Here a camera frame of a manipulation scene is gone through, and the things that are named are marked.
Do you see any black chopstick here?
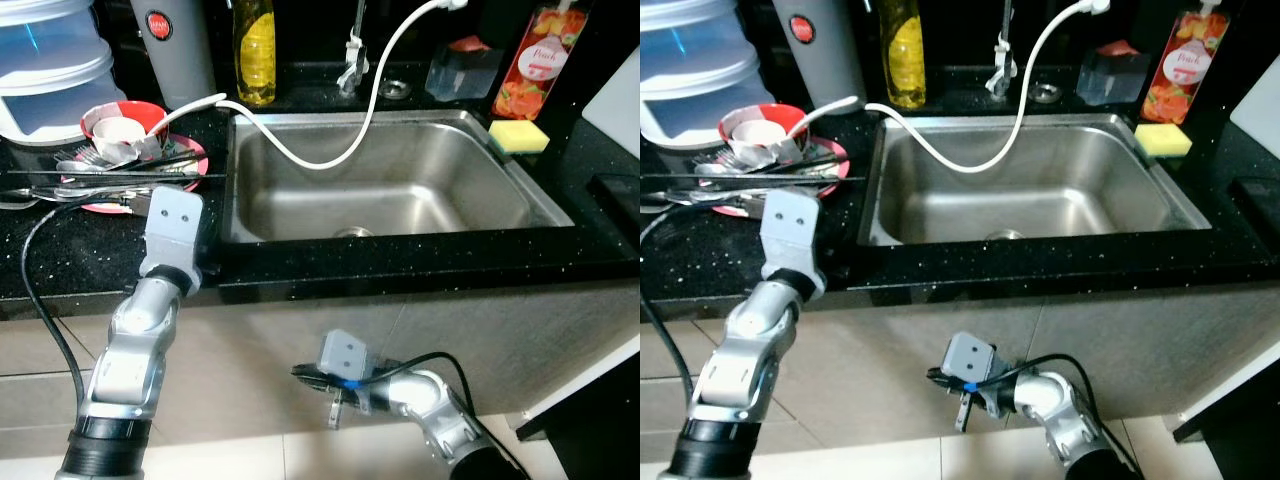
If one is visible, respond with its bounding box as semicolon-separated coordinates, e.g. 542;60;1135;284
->
640;170;851;184
0;169;213;182
760;153;847;173
100;149;203;171

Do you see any white ceramic spoon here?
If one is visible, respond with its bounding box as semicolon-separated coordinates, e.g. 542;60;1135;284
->
95;93;229;148
735;95;863;149

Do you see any red bowl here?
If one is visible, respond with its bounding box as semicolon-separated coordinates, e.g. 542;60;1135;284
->
80;100;171;166
718;102;809;169

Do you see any grey cabinet panel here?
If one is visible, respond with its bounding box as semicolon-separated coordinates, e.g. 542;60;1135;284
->
820;288;1280;421
170;282;641;419

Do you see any stainless steel sink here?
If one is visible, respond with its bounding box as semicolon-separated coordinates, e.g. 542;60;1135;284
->
860;112;1214;248
220;107;578;246

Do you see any floral plate pink rim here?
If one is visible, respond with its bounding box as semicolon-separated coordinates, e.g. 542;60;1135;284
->
700;135;851;218
60;133;209;216

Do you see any grey drawer front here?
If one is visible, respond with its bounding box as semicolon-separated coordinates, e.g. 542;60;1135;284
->
0;318;116;379
640;378;701;433
640;320;716;381
0;375;101;433

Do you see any black side cabinet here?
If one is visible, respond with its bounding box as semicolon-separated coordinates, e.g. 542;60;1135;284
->
1172;340;1280;480
505;335;641;480

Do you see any yellow sponge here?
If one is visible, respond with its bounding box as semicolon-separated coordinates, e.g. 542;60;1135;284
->
488;119;552;155
1133;122;1194;158

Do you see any yellow liquid bottle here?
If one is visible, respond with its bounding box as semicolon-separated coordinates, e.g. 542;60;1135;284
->
880;0;927;110
232;0;278;108

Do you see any chrome faucet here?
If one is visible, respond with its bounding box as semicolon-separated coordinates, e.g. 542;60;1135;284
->
988;0;1021;99
340;0;372;99

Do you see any grey thermos jug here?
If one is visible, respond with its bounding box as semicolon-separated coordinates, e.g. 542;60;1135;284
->
772;0;867;116
130;0;219;111

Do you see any clear dispenser red top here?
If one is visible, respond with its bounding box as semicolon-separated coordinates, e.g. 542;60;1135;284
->
1075;40;1151;106
425;35;503;102

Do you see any black box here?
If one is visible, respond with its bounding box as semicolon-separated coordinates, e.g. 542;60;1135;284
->
1230;175;1280;241
588;173;641;239

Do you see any peach dish soap bottle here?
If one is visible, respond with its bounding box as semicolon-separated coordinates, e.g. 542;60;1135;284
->
492;0;591;122
1140;0;1231;126

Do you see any white stacked food container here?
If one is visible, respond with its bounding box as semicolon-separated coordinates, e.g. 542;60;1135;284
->
0;0;129;148
640;0;766;151

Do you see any white cutting board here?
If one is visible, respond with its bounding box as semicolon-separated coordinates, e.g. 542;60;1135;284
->
1228;55;1280;161
580;45;641;158

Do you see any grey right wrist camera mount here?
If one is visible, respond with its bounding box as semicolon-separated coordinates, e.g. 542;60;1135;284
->
318;329;379;416
945;332;1001;421

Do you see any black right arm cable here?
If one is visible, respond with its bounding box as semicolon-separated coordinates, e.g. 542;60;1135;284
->
965;352;1146;479
345;350;528;473

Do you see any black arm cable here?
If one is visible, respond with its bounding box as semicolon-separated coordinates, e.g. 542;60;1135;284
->
20;193;151;411
640;195;766;426
965;352;1146;479
345;350;528;473

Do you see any white flexible hose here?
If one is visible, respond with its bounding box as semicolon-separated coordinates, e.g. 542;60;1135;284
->
218;0;471;172
862;0;1115;175

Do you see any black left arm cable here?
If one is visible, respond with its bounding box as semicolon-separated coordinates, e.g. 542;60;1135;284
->
20;193;151;411
640;195;766;426

